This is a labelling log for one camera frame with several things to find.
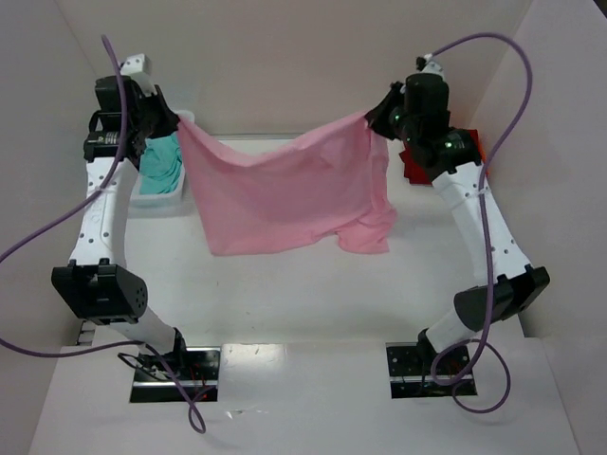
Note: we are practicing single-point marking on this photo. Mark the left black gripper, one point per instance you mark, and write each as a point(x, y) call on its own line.
point(158, 116)

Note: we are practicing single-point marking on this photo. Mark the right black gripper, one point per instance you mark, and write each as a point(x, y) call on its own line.
point(385, 112)

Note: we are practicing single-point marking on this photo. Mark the pink polo shirt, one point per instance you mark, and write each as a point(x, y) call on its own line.
point(329, 181)

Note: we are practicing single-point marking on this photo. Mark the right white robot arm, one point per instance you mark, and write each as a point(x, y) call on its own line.
point(507, 281)

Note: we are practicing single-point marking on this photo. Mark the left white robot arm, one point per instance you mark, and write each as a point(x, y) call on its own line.
point(96, 283)

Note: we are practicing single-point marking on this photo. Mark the teal t shirt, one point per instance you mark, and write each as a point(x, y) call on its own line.
point(160, 165)

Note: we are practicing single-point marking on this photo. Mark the red folded t shirt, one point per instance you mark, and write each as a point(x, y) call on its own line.
point(412, 168)

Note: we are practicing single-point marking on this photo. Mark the white plastic basket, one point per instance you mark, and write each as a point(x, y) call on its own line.
point(158, 201)

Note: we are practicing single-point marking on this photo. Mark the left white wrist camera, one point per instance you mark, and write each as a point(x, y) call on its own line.
point(136, 64)

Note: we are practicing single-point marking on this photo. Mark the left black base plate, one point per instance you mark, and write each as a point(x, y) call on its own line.
point(197, 372)

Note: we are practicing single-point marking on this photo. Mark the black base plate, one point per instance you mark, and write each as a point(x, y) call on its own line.
point(197, 372)
point(410, 377)

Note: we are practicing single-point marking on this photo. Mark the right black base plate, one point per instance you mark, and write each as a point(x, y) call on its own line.
point(410, 377)

